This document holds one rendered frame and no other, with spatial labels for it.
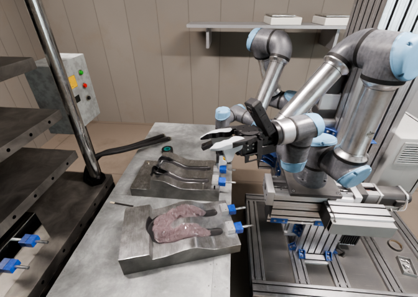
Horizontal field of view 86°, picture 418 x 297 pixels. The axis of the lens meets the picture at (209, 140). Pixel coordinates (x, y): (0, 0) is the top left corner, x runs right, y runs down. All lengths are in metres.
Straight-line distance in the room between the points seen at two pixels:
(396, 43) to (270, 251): 1.48
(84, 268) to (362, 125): 1.20
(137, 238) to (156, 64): 2.72
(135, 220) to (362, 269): 1.55
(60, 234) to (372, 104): 1.41
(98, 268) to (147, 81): 2.81
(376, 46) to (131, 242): 1.09
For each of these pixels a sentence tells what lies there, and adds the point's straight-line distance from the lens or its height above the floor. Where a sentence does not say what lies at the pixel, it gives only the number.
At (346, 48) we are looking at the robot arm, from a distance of 0.88.
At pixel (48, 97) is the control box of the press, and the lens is 1.52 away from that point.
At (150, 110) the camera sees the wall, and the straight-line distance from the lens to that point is 3.74.
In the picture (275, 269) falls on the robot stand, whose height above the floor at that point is 0.21.
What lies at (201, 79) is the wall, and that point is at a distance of 3.37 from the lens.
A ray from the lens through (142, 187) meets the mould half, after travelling 1.34.
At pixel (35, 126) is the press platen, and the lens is 1.25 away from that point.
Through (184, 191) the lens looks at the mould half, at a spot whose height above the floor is 0.87.
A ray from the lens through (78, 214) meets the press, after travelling 1.45.
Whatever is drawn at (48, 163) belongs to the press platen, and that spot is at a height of 1.04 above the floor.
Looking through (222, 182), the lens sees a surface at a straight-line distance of 1.26.
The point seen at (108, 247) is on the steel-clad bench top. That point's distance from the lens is 1.23.
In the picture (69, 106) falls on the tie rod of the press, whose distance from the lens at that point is 1.32.
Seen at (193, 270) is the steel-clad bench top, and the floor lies 0.80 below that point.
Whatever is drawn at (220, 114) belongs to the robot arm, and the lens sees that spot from 1.13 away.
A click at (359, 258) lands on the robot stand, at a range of 2.08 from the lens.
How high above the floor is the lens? 1.77
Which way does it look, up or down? 33 degrees down
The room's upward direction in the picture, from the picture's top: straight up
